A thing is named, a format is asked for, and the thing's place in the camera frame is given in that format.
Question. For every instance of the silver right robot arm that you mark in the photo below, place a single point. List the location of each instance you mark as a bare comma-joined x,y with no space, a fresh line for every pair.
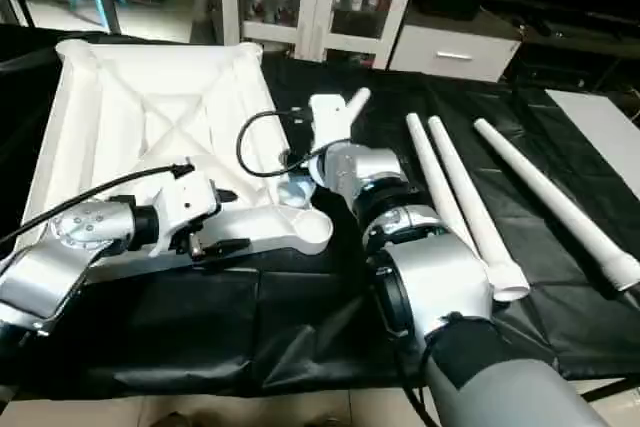
440,277

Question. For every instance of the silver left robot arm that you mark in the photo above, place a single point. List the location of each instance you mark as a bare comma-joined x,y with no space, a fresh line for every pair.
70,247

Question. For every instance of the black mat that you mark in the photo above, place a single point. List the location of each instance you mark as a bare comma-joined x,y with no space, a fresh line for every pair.
300,327

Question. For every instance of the white drawer unit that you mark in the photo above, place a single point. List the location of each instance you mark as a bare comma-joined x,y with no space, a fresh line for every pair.
450,52

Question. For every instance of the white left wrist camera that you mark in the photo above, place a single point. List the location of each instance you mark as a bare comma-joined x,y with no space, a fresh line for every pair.
185,202

